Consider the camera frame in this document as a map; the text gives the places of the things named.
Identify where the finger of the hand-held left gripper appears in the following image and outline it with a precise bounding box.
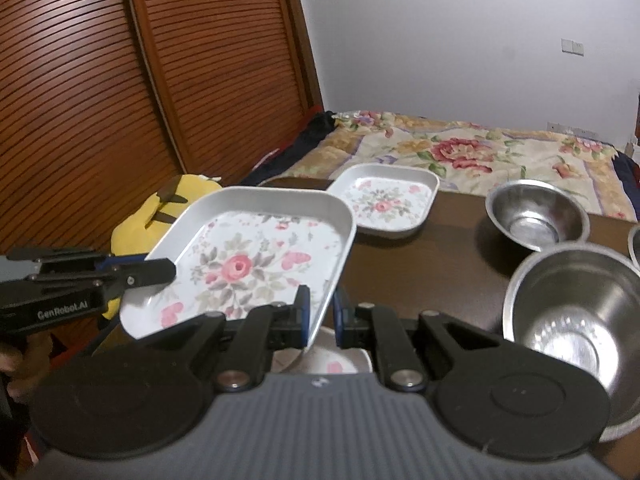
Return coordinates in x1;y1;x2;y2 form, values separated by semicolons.
95;254;151;268
106;258;177;303

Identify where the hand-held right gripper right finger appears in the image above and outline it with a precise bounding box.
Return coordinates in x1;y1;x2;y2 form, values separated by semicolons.
332;287;506;393

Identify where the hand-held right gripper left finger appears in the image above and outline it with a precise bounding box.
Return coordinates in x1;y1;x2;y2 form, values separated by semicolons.
135;285;311;393

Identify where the large floral rectangular plate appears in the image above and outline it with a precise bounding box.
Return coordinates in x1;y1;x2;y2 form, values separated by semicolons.
119;186;358;351

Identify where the large steel bowl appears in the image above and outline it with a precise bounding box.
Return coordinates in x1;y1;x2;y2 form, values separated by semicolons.
501;241;640;443

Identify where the person's left hand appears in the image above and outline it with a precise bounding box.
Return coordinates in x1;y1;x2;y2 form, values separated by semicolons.
0;332;53;403

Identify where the white floral plate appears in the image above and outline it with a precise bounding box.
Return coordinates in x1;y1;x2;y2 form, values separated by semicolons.
272;327;373;376

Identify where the yellow plush toy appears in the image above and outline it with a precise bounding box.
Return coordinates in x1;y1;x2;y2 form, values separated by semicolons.
102;174;223;322

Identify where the small floral rectangular plate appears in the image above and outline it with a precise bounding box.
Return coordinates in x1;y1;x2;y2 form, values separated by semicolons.
326;162;441;240

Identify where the wooden louvered wardrobe door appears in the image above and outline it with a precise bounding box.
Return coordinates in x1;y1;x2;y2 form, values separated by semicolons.
0;0;188;258
122;0;325;186

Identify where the dark cloth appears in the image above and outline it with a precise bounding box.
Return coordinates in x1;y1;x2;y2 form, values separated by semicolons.
240;107;341;186

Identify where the floral blanket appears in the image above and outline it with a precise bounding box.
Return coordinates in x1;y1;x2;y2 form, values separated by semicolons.
272;110;640;223

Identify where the small steel bowl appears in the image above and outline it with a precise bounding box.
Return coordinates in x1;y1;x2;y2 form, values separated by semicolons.
485;180;591;253

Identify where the navy bed sheet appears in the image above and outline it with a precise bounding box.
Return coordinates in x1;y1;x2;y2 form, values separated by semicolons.
612;147;640;223

